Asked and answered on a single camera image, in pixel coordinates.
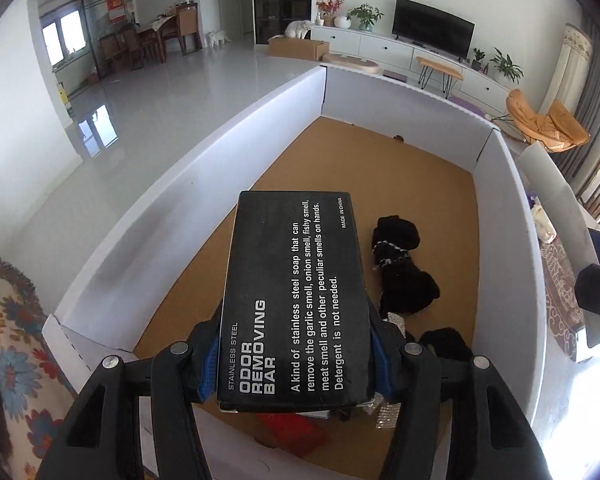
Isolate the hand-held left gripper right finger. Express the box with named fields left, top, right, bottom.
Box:
left=369, top=316, right=545, bottom=480

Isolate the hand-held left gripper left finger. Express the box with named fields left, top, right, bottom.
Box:
left=37, top=307, right=222, bottom=480

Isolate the black scrunchie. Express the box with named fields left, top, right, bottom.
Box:
left=370, top=214, right=441, bottom=317

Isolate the black printed box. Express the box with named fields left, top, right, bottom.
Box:
left=216, top=190, right=377, bottom=415

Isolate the white cardboard box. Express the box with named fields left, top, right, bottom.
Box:
left=41, top=64, right=600, bottom=480

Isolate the black fabric item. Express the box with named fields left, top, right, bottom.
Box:
left=417, top=327, right=473, bottom=363

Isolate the cream cloth pouch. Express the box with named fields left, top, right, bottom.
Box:
left=532, top=200, right=556, bottom=243

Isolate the red flat packet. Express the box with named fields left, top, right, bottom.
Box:
left=254, top=412, right=331, bottom=458

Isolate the orange lounge chair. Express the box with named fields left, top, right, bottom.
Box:
left=505, top=89, right=592, bottom=153

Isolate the floral patterned blanket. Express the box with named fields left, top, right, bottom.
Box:
left=0, top=255, right=81, bottom=480

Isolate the leafy potted plant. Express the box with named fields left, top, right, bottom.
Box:
left=489, top=49, right=525, bottom=86

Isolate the wooden bench with hairpin legs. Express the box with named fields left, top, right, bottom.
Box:
left=415, top=56, right=465, bottom=98

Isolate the round cat scratcher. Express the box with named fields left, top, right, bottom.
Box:
left=320, top=52, right=382, bottom=75

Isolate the black television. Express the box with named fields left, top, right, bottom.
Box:
left=391, top=0, right=476, bottom=58

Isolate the white television cabinet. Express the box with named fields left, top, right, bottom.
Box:
left=310, top=25, right=518, bottom=103

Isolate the brown cardboard carton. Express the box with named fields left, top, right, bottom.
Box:
left=266, top=35, right=331, bottom=62

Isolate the wooden dining table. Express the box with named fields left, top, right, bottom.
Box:
left=130, top=12, right=181, bottom=63

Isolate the green potted plant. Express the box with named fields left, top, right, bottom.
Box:
left=346, top=4, right=385, bottom=32

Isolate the window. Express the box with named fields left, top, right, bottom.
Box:
left=41, top=7, right=88, bottom=68

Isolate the red flower arrangement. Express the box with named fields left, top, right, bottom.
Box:
left=316, top=0, right=345, bottom=27

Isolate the dark glass cabinet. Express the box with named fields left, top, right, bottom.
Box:
left=252, top=0, right=313, bottom=46

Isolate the red paper wall decoration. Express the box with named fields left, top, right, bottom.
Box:
left=107, top=0, right=130, bottom=26

